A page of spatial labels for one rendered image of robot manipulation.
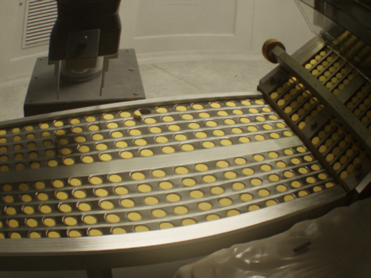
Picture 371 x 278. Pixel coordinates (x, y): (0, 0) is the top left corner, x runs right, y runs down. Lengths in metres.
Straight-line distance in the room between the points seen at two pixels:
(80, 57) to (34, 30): 2.44
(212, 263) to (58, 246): 0.11
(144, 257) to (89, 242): 0.04
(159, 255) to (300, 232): 0.11
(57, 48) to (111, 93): 0.45
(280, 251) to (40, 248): 0.18
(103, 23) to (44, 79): 0.54
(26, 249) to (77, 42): 0.19
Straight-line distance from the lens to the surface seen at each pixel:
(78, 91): 0.92
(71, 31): 0.46
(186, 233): 0.38
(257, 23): 3.29
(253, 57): 3.35
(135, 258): 0.37
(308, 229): 0.37
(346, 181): 0.47
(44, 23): 2.85
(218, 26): 3.21
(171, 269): 0.56
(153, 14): 3.01
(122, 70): 0.99
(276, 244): 0.35
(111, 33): 0.46
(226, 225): 0.39
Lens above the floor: 1.21
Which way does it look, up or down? 31 degrees down
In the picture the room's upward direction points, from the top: 6 degrees clockwise
